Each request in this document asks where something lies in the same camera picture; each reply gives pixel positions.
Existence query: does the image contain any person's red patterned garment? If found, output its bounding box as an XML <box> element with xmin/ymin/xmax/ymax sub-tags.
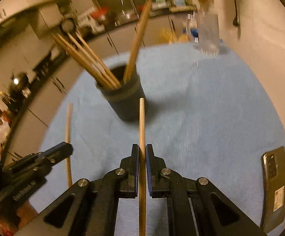
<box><xmin>0</xmin><ymin>112</ymin><xmax>18</xmax><ymax>236</ymax></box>

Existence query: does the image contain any slim wooden chopstick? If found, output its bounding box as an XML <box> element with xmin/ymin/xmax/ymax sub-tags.
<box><xmin>126</xmin><ymin>0</ymin><xmax>153</xmax><ymax>83</ymax></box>
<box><xmin>123</xmin><ymin>0</ymin><xmax>150</xmax><ymax>83</ymax></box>
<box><xmin>138</xmin><ymin>98</ymin><xmax>147</xmax><ymax>236</ymax></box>
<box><xmin>65</xmin><ymin>103</ymin><xmax>73</xmax><ymax>188</ymax></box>

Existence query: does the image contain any person's left hand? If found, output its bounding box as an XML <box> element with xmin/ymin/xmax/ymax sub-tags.
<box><xmin>17</xmin><ymin>199</ymin><xmax>40</xmax><ymax>228</ymax></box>

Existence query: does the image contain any clear plastic jug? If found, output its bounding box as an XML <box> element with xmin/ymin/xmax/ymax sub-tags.
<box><xmin>193</xmin><ymin>12</ymin><xmax>222</xmax><ymax>56</ymax></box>

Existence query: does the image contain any black power cable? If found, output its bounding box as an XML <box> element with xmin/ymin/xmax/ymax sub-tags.
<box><xmin>231</xmin><ymin>0</ymin><xmax>242</xmax><ymax>27</ymax></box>

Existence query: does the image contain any red lidded pot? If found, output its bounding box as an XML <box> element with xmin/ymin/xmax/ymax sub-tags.
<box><xmin>91</xmin><ymin>8</ymin><xmax>108</xmax><ymax>21</ymax></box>

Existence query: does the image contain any dark grey utensil holder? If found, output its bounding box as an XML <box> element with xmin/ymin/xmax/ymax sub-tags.
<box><xmin>96</xmin><ymin>64</ymin><xmax>146</xmax><ymax>122</ymax></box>

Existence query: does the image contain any blue table cloth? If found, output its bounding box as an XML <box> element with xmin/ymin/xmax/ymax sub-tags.
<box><xmin>28</xmin><ymin>42</ymin><xmax>285</xmax><ymax>236</ymax></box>

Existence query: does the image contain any dark cooking pot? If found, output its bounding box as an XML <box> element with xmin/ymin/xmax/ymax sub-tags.
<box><xmin>9</xmin><ymin>72</ymin><xmax>31</xmax><ymax>90</ymax></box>

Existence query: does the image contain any group of wooden chopsticks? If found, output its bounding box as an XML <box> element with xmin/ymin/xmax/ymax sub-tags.
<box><xmin>51</xmin><ymin>31</ymin><xmax>122</xmax><ymax>91</ymax></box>

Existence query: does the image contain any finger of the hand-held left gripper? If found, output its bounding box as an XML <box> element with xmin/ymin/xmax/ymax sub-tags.
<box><xmin>2</xmin><ymin>141</ymin><xmax>74</xmax><ymax>177</ymax></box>

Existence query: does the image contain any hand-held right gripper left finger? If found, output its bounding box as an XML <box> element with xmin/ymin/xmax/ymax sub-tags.
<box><xmin>15</xmin><ymin>144</ymin><xmax>139</xmax><ymax>236</ymax></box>

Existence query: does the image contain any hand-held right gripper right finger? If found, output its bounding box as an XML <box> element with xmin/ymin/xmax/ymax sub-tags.
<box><xmin>146</xmin><ymin>144</ymin><xmax>268</xmax><ymax>236</ymax></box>

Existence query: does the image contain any black smartphone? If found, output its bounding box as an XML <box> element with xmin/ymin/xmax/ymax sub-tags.
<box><xmin>260</xmin><ymin>146</ymin><xmax>285</xmax><ymax>234</ymax></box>

